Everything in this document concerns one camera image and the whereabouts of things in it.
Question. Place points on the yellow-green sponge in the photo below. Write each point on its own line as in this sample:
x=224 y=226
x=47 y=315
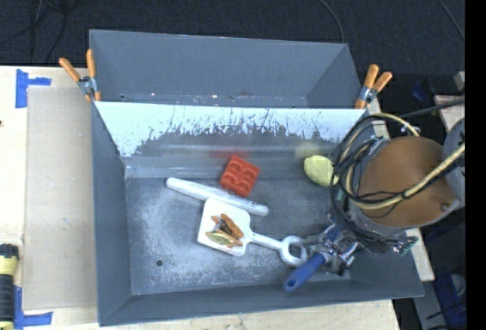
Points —
x=319 y=171

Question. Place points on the red-orange square block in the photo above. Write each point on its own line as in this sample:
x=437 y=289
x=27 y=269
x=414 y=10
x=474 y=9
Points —
x=240 y=176

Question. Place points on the white long stick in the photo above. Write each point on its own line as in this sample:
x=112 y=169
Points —
x=212 y=195

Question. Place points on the white toy spatula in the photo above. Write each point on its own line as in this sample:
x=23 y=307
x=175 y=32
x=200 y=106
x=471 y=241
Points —
x=216 y=222

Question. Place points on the grey metal bin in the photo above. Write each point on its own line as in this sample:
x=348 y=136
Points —
x=171 y=245

